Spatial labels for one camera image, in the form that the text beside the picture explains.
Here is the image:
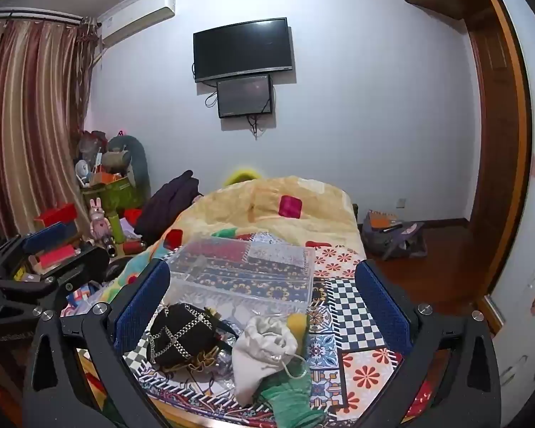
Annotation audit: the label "pink bunny toy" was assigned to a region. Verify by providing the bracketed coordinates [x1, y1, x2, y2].
[89, 197, 112, 244]

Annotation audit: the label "dark purple jacket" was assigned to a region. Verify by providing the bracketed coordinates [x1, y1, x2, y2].
[134, 170, 201, 244]

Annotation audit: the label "striped brown curtain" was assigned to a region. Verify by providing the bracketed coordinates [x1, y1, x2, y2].
[0, 20, 101, 237]

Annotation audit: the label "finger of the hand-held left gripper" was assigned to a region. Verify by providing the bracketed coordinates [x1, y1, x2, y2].
[0, 246, 111, 308]
[0, 222, 78, 279]

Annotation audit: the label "colourful patterned mat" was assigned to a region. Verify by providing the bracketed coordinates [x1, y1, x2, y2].
[71, 232, 429, 428]

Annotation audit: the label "grey plush toy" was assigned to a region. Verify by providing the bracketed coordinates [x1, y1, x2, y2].
[108, 135, 151, 190]

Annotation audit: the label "clear plastic storage box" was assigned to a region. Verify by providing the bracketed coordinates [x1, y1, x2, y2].
[167, 237, 316, 317]

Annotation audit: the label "large black wall television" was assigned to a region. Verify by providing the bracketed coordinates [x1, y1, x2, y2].
[193, 18, 294, 83]

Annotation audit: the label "green socks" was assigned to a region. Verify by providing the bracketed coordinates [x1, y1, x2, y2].
[261, 374, 326, 428]

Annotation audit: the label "small black wall monitor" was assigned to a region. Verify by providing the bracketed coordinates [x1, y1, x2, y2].
[216, 74, 274, 119]

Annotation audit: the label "black chain bag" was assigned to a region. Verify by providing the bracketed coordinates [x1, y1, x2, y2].
[146, 303, 239, 371]

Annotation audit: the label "grey purple backpack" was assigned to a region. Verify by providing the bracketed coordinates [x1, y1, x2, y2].
[361, 209, 428, 260]

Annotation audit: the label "brown wooden door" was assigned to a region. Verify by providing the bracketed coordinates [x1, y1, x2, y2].
[466, 18, 511, 250]

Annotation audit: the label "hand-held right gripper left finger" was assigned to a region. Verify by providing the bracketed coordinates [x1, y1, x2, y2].
[22, 259, 172, 428]

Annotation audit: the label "red box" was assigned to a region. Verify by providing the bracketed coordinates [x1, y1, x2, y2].
[35, 204, 78, 229]

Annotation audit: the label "green bottle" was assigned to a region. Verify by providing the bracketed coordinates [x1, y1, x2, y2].
[108, 215, 124, 244]

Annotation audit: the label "grey roll cushion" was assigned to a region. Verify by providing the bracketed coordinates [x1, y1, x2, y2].
[102, 149, 132, 172]

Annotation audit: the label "white air conditioner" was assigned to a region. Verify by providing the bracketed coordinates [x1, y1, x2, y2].
[99, 0, 177, 47]

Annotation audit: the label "green fabric storage box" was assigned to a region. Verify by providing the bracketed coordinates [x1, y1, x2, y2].
[81, 177, 146, 215]

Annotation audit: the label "pink box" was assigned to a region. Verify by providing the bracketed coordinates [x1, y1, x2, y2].
[38, 245, 78, 272]

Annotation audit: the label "orange notebook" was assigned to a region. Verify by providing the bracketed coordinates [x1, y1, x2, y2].
[368, 212, 395, 230]

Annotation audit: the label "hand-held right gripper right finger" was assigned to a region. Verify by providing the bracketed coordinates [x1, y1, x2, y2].
[354, 259, 502, 428]

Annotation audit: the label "white drawstring pouch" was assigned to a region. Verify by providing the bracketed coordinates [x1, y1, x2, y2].
[232, 316, 308, 404]

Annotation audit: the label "white curtain rail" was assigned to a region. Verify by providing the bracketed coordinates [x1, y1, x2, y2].
[0, 7, 83, 23]

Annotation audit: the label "yellow foam tube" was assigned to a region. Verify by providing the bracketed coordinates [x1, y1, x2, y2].
[223, 167, 266, 187]

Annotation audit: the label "yellow quilt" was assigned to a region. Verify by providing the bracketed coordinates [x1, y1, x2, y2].
[147, 176, 362, 259]

